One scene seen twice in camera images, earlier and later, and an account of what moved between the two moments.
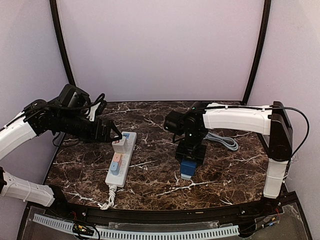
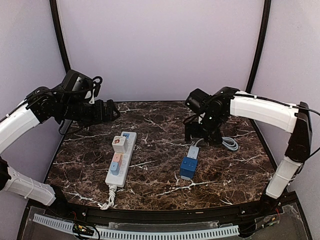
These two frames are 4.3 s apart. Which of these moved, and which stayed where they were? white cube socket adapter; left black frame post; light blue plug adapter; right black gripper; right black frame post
Moved: right black gripper
Stayed: white cube socket adapter; left black frame post; light blue plug adapter; right black frame post
